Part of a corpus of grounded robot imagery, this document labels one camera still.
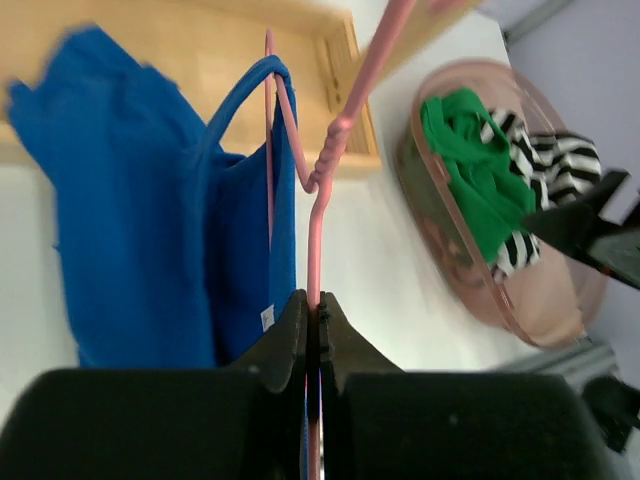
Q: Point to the black white striped tank top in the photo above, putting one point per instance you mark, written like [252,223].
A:
[558,166]

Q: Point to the aluminium frame post right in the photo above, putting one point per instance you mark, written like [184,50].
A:
[533,19]

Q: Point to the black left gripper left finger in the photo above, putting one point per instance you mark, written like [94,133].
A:
[278,358]

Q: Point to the blue tank top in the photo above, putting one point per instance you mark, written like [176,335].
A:
[171,248]

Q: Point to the wooden clothes rack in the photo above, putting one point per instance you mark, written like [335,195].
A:
[204,47]

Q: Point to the pink hanger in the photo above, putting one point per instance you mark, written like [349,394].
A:
[404,26]

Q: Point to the pink translucent plastic basin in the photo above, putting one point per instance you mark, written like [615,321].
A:
[547,305]

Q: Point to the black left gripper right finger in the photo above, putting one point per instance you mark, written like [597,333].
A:
[343,350]

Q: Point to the green tank top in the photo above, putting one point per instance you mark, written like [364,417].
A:
[477,155]

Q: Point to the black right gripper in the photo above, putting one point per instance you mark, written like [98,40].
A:
[576,229]

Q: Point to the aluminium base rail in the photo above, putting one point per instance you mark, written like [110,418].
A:
[578,363]

